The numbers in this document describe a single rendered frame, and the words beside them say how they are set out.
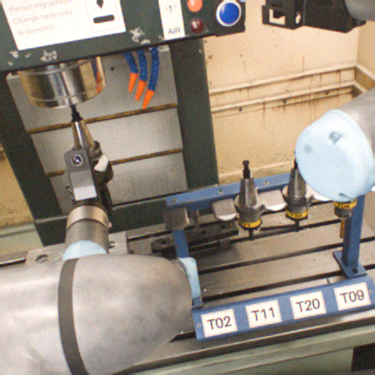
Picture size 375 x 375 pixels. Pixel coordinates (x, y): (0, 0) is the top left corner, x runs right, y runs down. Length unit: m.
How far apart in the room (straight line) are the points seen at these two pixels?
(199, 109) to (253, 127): 0.54
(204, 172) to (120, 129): 0.36
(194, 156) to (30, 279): 1.20
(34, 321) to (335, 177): 0.29
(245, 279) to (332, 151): 0.92
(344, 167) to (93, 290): 0.24
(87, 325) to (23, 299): 0.06
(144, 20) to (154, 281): 0.40
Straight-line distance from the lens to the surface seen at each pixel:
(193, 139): 1.56
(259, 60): 1.88
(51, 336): 0.43
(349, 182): 0.40
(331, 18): 0.57
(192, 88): 1.48
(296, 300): 1.17
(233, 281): 1.28
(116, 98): 1.42
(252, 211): 1.00
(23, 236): 2.19
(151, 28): 0.70
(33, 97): 0.91
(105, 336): 0.42
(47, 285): 0.44
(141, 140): 1.49
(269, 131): 2.04
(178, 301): 0.47
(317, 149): 0.40
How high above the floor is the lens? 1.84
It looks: 35 degrees down
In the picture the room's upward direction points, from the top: 10 degrees counter-clockwise
